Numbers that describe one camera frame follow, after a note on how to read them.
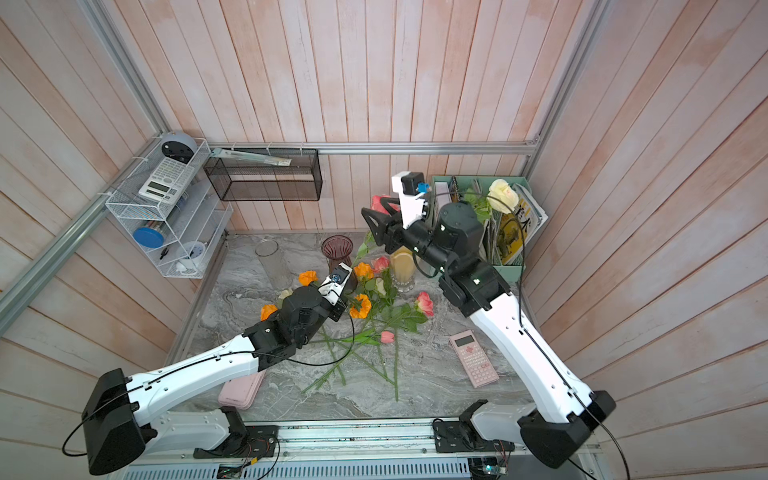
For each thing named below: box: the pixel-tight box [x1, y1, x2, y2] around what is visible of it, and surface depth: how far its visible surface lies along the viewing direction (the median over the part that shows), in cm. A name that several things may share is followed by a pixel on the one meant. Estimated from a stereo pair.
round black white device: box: [161, 132, 197, 164], surface depth 83 cm
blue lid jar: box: [133, 227, 164, 248], surface depth 78 cm
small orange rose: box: [298, 270, 318, 287], surface depth 103 cm
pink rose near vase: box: [372, 256, 390, 273], surface depth 106 cm
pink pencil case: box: [218, 370, 266, 410], surface depth 79 cm
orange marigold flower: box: [349, 294, 372, 319], surface depth 86 cm
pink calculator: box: [448, 329, 500, 388], surface depth 87 cm
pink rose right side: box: [416, 291, 435, 317], surface depth 97 cm
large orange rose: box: [260, 304, 278, 322], surface depth 94 cm
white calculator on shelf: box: [138, 157, 195, 205], surface depth 79 cm
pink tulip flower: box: [312, 330, 395, 345], surface depth 92 cm
